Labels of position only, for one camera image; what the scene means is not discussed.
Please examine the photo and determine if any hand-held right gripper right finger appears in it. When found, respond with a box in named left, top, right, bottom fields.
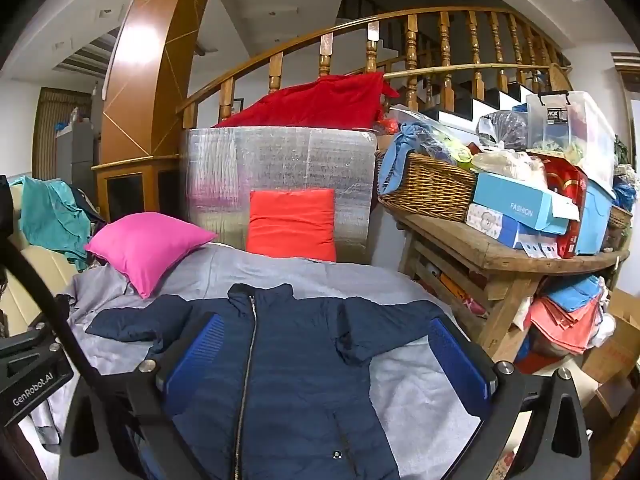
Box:
left=427, top=316, right=593, bottom=480

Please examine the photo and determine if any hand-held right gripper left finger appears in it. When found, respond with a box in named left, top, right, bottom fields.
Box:
left=59, top=311, right=224, bottom=480

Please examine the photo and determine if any navy blue zip jacket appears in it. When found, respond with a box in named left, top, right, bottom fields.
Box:
left=85, top=282, right=481, bottom=480

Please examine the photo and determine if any pink pillow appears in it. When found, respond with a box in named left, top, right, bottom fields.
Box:
left=84, top=211, right=218, bottom=300

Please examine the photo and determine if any wooden table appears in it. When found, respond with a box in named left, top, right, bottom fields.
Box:
left=387, top=210, right=631, bottom=363

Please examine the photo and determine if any white patterned box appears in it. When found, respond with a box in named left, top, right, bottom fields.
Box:
left=465, top=203, right=521, bottom=248

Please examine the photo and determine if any grey blanket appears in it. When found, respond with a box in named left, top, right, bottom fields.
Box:
left=30, top=242, right=488, bottom=480

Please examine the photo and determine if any cardboard box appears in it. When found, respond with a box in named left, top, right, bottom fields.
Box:
left=580, top=287, right=640, bottom=386

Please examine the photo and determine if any light blue shoe box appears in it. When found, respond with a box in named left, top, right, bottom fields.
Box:
left=472, top=172, right=581, bottom=236

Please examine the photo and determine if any teal cloth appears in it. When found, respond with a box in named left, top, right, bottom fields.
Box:
left=10, top=176, right=93, bottom=271

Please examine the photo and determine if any red-orange pillow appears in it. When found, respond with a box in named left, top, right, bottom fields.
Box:
left=246, top=188, right=338, bottom=262

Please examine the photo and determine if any wicker basket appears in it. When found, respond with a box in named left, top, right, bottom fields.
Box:
left=376, top=152, right=478, bottom=223

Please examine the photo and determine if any blue plastic bin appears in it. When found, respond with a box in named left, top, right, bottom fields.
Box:
left=575, top=180, right=617, bottom=256

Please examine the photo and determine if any wooden cabinet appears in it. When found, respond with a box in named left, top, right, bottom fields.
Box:
left=91, top=155, right=188, bottom=223

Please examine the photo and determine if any white plastic bag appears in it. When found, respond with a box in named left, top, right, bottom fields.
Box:
left=470, top=149, right=548, bottom=188

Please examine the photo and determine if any red bag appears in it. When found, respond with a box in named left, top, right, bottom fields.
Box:
left=542, top=157, right=588, bottom=258

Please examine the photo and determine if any light blue cloth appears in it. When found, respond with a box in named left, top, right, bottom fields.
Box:
left=378, top=122, right=426, bottom=196

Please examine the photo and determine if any silver foil-wrapped board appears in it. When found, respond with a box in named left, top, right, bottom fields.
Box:
left=180, top=126, right=378, bottom=267

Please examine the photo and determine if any grey metal cabinet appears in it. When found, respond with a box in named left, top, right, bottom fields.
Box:
left=55, top=120, right=96, bottom=191

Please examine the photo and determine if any grey plastic bag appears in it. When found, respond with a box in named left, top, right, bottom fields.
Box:
left=476, top=110, right=530, bottom=151

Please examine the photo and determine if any brown curtain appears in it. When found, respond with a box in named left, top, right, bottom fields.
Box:
left=37, top=87, right=88, bottom=181

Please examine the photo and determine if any staircase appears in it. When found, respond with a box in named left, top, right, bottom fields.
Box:
left=420, top=80, right=551, bottom=121

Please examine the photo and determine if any clear plastic storage box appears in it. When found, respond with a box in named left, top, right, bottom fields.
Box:
left=525, top=91, right=617, bottom=193

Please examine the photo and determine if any red cloth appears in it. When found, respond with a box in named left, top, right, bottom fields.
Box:
left=212, top=71, right=401, bottom=131

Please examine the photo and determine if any wooden arch column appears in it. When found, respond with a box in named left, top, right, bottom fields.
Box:
left=102, top=0, right=223, bottom=166

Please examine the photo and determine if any wooden stair railing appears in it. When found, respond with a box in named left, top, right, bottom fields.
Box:
left=175, top=6, right=576, bottom=131

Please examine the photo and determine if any black cable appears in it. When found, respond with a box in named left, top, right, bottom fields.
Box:
left=0, top=241, right=126, bottom=411

